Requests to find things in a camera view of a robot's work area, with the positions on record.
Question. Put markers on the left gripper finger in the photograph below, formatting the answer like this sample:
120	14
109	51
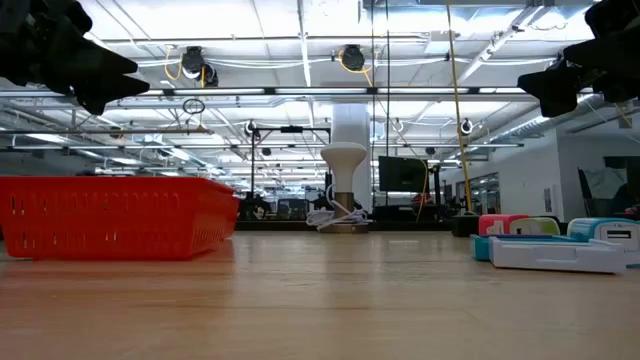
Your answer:
100	62
100	92

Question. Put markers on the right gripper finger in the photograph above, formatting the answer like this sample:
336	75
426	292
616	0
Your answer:
600	54
555	87

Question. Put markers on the large red plastic basket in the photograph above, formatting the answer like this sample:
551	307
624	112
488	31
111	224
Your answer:
100	220

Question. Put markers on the small green plastic box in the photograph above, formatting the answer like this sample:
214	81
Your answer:
540	226

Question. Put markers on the small light blue box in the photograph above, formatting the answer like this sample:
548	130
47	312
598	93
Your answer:
607	232

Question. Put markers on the white box with label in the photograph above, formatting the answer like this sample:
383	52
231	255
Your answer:
555	256

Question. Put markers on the teal box with label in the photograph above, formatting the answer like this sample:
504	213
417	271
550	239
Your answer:
480	247

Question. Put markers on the black background monitor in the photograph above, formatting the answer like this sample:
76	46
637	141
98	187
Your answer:
402	175

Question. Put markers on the white mushroom table lamp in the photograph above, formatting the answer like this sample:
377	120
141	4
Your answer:
344	160

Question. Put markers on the black background rig frame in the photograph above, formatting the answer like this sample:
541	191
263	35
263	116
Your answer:
252	175

